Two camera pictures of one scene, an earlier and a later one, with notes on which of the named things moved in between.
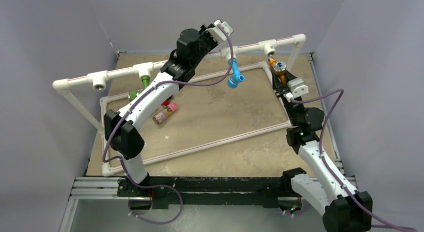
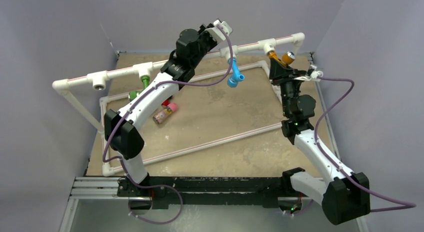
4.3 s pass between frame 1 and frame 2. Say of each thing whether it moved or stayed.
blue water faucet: stayed
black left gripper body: stayed
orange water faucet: moved
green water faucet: stayed
